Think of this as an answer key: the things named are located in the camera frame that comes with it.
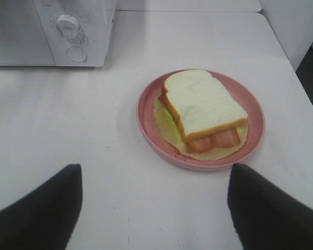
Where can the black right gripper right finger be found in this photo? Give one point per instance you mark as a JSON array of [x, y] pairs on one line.
[[264, 216]]

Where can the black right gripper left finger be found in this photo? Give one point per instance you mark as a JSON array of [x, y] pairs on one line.
[[46, 217]]

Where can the lettuce bread sandwich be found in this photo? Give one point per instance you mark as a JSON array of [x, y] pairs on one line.
[[197, 115]]

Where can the pink round plate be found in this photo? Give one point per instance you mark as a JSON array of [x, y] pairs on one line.
[[256, 124]]

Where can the white round door button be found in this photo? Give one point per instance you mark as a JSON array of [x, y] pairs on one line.
[[77, 54]]

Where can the white microwave door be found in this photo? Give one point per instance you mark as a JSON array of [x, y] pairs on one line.
[[22, 38]]

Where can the white timer knob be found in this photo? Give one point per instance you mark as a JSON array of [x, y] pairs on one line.
[[67, 26]]

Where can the white microwave oven body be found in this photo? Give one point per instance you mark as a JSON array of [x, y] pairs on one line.
[[96, 21]]

